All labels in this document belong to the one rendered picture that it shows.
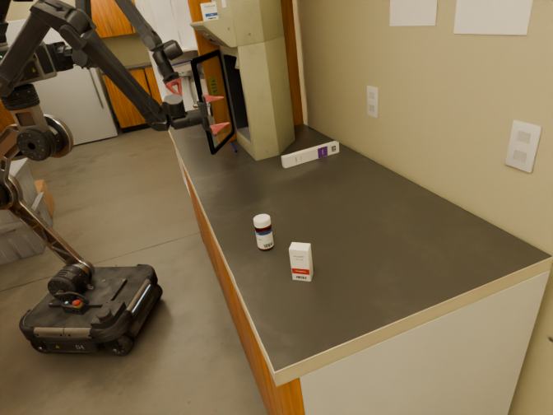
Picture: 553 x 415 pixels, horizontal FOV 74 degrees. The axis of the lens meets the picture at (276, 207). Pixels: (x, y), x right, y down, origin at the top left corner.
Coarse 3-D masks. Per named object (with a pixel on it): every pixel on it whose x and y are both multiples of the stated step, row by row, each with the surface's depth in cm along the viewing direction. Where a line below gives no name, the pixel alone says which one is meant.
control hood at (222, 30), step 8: (192, 24) 152; (200, 24) 136; (208, 24) 133; (216, 24) 134; (224, 24) 135; (232, 24) 136; (208, 32) 140; (216, 32) 135; (224, 32) 136; (232, 32) 137; (224, 40) 137; (232, 40) 138
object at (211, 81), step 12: (192, 60) 141; (216, 60) 164; (204, 72) 152; (216, 72) 164; (204, 84) 152; (216, 84) 164; (216, 108) 164; (228, 108) 177; (216, 120) 164; (228, 120) 177; (228, 132) 177; (216, 144) 164
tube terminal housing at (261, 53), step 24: (216, 0) 149; (240, 0) 133; (264, 0) 139; (240, 24) 137; (264, 24) 141; (240, 48) 140; (264, 48) 143; (240, 72) 146; (264, 72) 147; (264, 96) 151; (288, 96) 168; (264, 120) 156; (288, 120) 170; (240, 144) 183; (264, 144) 160; (288, 144) 173
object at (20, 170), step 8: (24, 160) 311; (16, 168) 293; (24, 168) 302; (16, 176) 283; (24, 176) 302; (24, 184) 298; (32, 184) 317; (24, 192) 295; (32, 192) 313; (24, 200) 291; (32, 200) 309; (0, 216) 277; (8, 216) 279; (0, 224) 280
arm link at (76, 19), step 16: (48, 0) 103; (32, 16) 102; (48, 16) 101; (64, 16) 103; (80, 16) 106; (32, 32) 107; (80, 32) 105; (16, 48) 112; (32, 48) 111; (0, 64) 117; (16, 64) 116; (0, 80) 119
